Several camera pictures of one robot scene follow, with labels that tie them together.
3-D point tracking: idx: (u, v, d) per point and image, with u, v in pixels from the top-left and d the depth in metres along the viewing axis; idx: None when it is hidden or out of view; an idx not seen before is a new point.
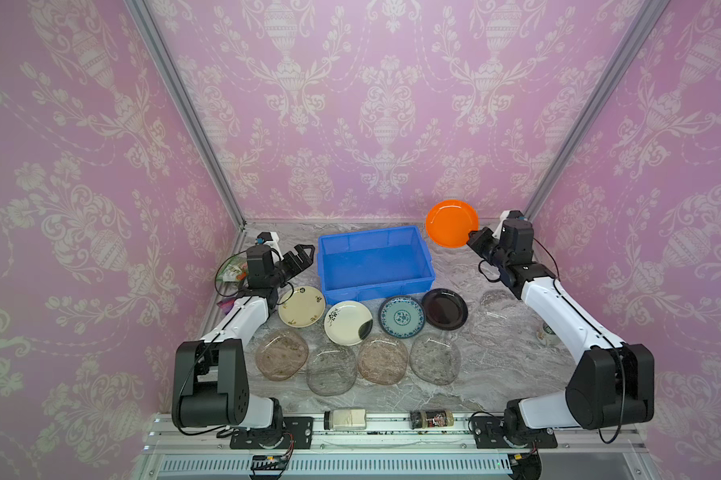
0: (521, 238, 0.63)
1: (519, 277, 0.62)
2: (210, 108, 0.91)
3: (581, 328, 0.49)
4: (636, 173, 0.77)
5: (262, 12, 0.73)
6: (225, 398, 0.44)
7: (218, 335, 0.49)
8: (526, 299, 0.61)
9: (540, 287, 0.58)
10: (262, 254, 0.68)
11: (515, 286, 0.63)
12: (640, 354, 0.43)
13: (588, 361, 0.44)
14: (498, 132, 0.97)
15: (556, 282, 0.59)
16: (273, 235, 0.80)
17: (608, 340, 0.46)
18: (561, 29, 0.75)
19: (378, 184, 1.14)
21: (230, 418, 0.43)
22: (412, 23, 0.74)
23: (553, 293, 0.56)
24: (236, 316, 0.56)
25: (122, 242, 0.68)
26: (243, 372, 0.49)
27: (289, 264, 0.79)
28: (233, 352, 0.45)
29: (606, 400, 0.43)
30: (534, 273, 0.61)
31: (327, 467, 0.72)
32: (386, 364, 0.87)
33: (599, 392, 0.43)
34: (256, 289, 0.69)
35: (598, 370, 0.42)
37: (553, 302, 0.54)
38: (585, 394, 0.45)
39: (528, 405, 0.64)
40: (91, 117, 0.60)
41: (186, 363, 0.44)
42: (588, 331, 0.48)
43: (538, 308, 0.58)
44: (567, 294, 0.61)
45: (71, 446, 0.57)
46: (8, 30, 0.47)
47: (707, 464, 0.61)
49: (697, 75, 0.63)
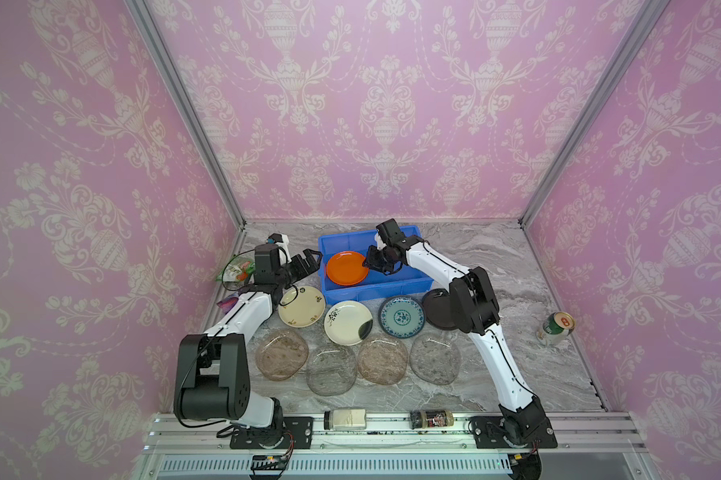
0: (391, 226, 0.87)
1: (402, 248, 0.81)
2: (210, 108, 0.91)
3: (444, 270, 0.70)
4: (636, 173, 0.77)
5: (262, 12, 0.73)
6: (226, 391, 0.45)
7: (221, 328, 0.50)
8: (411, 264, 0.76)
9: (416, 251, 0.78)
10: (269, 251, 0.70)
11: (403, 256, 0.83)
12: (479, 269, 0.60)
13: (452, 289, 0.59)
14: (498, 132, 0.97)
15: (426, 244, 0.79)
16: (284, 238, 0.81)
17: (461, 270, 0.68)
18: (561, 29, 0.75)
19: (378, 184, 1.14)
21: (230, 411, 0.44)
22: (412, 23, 0.74)
23: (424, 251, 0.77)
24: (240, 311, 0.56)
25: (122, 242, 0.68)
26: (244, 368, 0.48)
27: (296, 267, 0.81)
28: (235, 347, 0.45)
29: (471, 311, 0.64)
30: (410, 242, 0.82)
31: (327, 467, 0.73)
32: (386, 364, 0.87)
33: (466, 308, 0.64)
34: (262, 286, 0.68)
35: (458, 292, 0.64)
37: (424, 258, 0.76)
38: (459, 312, 0.67)
39: (499, 396, 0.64)
40: (91, 117, 0.60)
41: (188, 355, 0.45)
42: (448, 269, 0.70)
43: (419, 269, 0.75)
44: (433, 249, 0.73)
45: (71, 446, 0.57)
46: (8, 30, 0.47)
47: (707, 464, 0.61)
49: (697, 75, 0.63)
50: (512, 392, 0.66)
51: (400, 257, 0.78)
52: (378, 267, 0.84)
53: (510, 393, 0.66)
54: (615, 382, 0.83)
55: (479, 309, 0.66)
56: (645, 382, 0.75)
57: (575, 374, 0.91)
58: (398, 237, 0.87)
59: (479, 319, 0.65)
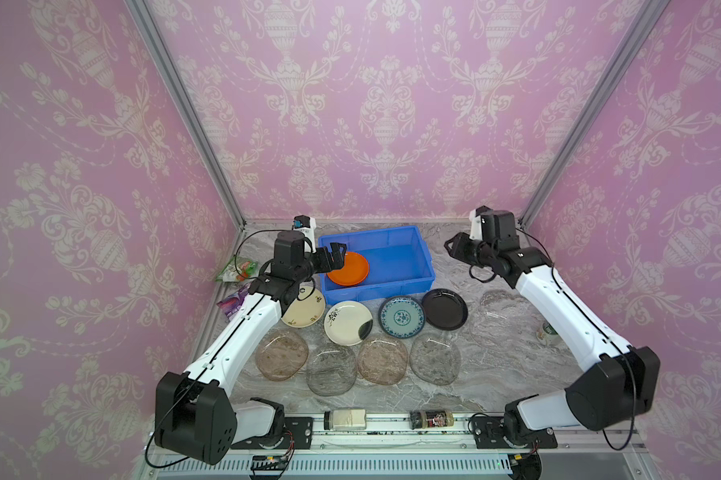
0: (504, 223, 0.60)
1: (515, 262, 0.56)
2: (210, 108, 0.91)
3: (584, 331, 0.46)
4: (636, 173, 0.77)
5: (262, 12, 0.73)
6: (201, 440, 0.40)
7: (205, 369, 0.43)
8: (520, 290, 0.57)
9: (538, 279, 0.53)
10: (292, 240, 0.60)
11: (509, 275, 0.59)
12: (648, 356, 0.42)
13: (596, 370, 0.42)
14: (498, 132, 0.97)
15: (554, 273, 0.54)
16: (312, 223, 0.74)
17: (616, 347, 0.44)
18: (561, 29, 0.75)
19: (378, 184, 1.14)
21: (207, 457, 0.41)
22: (412, 23, 0.74)
23: (553, 288, 0.52)
24: (235, 336, 0.48)
25: (122, 242, 0.68)
26: (225, 416, 0.43)
27: (318, 261, 0.71)
28: (213, 402, 0.40)
29: (614, 409, 0.43)
30: (530, 261, 0.56)
31: (327, 467, 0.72)
32: (386, 364, 0.87)
33: (608, 403, 0.42)
34: (276, 280, 0.59)
35: (606, 378, 0.41)
37: (551, 298, 0.51)
38: (590, 399, 0.44)
39: (525, 402, 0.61)
40: (91, 117, 0.60)
41: (165, 395, 0.40)
42: (594, 336, 0.45)
43: (531, 298, 0.55)
44: (571, 290, 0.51)
45: (71, 446, 0.57)
46: (8, 31, 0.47)
47: (707, 464, 0.61)
49: (696, 75, 0.63)
50: (535, 420, 0.62)
51: (504, 273, 0.58)
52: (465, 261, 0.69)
53: (534, 419, 0.62)
54: None
55: (623, 407, 0.44)
56: None
57: (575, 374, 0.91)
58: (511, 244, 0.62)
59: (617, 418, 0.44)
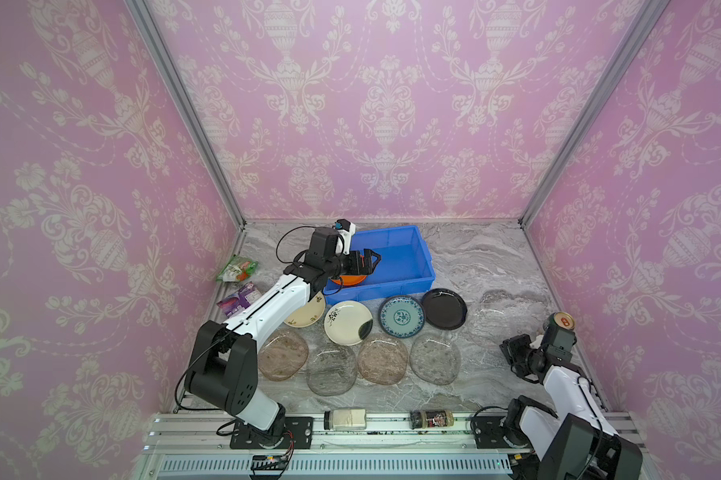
0: (560, 336, 0.69)
1: (549, 361, 0.64)
2: (210, 108, 0.91)
3: (579, 405, 0.50)
4: (636, 173, 0.77)
5: (262, 12, 0.73)
6: (228, 386, 0.44)
7: (241, 323, 0.48)
8: (546, 386, 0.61)
9: (561, 370, 0.59)
10: (328, 235, 0.66)
11: (542, 371, 0.65)
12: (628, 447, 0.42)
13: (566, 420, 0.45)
14: (498, 132, 0.97)
15: (585, 380, 0.58)
16: (352, 226, 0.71)
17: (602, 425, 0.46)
18: (561, 29, 0.75)
19: (378, 184, 1.14)
21: (228, 406, 0.44)
22: (412, 23, 0.74)
23: (572, 380, 0.57)
24: (270, 302, 0.54)
25: (122, 242, 0.68)
26: (251, 369, 0.47)
27: (350, 263, 0.76)
28: (244, 351, 0.44)
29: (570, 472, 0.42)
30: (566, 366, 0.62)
31: (327, 467, 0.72)
32: (386, 363, 0.87)
33: (568, 459, 0.43)
34: (308, 268, 0.64)
35: (575, 431, 0.43)
37: (567, 385, 0.55)
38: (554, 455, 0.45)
39: (534, 408, 0.65)
40: (91, 117, 0.60)
41: (204, 341, 0.45)
42: (586, 411, 0.48)
43: (552, 390, 0.59)
44: (588, 388, 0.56)
45: (71, 446, 0.57)
46: (8, 31, 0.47)
47: (707, 464, 0.61)
49: (696, 75, 0.63)
50: (527, 428, 0.63)
51: (539, 371, 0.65)
52: (511, 357, 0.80)
53: (530, 430, 0.62)
54: (615, 382, 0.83)
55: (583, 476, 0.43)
56: (644, 382, 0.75)
57: None
58: (557, 354, 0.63)
59: None
